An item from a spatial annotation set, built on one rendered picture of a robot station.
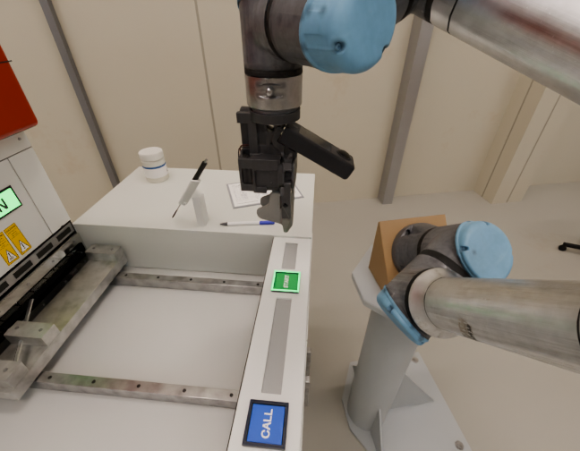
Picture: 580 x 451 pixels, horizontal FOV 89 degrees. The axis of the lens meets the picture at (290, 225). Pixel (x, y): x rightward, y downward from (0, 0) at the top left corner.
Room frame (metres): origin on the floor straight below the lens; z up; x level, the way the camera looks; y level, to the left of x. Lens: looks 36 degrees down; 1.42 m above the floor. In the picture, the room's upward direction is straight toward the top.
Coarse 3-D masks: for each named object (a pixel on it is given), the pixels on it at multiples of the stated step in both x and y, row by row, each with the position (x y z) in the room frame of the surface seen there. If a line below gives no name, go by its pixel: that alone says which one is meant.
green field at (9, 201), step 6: (6, 192) 0.53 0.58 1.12; (12, 192) 0.54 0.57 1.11; (0, 198) 0.51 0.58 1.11; (6, 198) 0.52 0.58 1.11; (12, 198) 0.53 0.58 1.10; (0, 204) 0.50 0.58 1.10; (6, 204) 0.51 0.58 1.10; (12, 204) 0.52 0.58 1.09; (18, 204) 0.53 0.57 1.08; (0, 210) 0.50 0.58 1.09; (6, 210) 0.51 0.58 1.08; (0, 216) 0.49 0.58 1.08
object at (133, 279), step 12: (120, 276) 0.55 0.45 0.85; (132, 276) 0.55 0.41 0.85; (144, 276) 0.55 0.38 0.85; (156, 276) 0.55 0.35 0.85; (168, 276) 0.55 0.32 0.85; (168, 288) 0.54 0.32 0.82; (180, 288) 0.53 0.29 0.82; (192, 288) 0.53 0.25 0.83; (204, 288) 0.53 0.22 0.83; (216, 288) 0.52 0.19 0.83; (228, 288) 0.52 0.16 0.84; (240, 288) 0.52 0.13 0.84; (252, 288) 0.51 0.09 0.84
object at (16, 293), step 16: (64, 240) 0.59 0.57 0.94; (80, 240) 0.62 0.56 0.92; (48, 256) 0.53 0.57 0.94; (80, 256) 0.60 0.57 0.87; (32, 272) 0.47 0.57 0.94; (64, 272) 0.54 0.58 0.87; (16, 288) 0.43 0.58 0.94; (48, 288) 0.49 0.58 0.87; (0, 304) 0.39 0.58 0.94; (32, 304) 0.44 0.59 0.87; (16, 320) 0.40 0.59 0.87; (0, 336) 0.36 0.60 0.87; (0, 352) 0.33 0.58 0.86
